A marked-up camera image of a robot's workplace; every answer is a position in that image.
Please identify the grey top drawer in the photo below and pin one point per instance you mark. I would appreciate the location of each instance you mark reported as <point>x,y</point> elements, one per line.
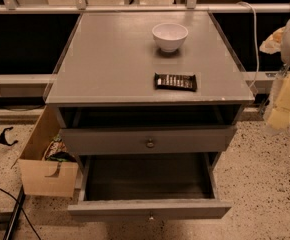
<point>115,141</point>

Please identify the yellowish padded gripper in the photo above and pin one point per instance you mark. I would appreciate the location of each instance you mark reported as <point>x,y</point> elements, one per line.
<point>273,42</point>

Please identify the metal rail frame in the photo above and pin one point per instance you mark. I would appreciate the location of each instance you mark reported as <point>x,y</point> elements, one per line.
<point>145,8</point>

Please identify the black tool on floor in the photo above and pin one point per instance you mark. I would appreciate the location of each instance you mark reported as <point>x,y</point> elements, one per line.
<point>3,139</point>

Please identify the cardboard box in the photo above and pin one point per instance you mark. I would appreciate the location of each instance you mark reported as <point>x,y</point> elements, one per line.
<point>39,176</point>

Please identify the yellow foam padding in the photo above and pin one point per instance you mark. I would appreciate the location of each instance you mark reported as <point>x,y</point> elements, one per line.
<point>278,114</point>

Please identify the grey drawer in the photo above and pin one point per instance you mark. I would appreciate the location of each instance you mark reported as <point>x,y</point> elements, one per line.
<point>115,141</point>
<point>148,187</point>

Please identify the dark wrapped candy bar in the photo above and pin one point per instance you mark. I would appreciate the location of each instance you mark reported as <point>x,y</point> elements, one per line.
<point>175,82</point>

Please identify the grey wooden drawer cabinet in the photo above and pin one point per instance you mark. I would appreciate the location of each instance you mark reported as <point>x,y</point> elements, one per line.
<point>107,79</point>

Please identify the snack bags in box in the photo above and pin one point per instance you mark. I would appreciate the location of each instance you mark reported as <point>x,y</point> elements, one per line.
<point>57,151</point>

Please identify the white ceramic bowl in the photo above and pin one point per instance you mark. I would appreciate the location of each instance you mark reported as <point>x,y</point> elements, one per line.
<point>169,36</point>

